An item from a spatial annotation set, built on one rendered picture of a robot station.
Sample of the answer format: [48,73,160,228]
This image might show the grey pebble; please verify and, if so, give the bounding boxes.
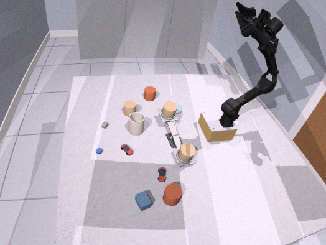
[101,122,108,128]

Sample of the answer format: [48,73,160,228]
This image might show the blue block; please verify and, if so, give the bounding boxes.
[135,192,152,211]

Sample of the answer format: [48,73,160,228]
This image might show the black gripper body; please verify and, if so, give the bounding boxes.
[241,7,265,39]

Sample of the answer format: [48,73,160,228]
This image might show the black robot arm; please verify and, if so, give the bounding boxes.
[219,9,284,128]

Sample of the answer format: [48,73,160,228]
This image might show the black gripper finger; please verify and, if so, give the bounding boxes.
[235,11,253,32]
[236,3,253,16]

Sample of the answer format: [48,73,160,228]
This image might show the red toy car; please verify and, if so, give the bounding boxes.
[158,167,165,182]
[121,144,134,155]

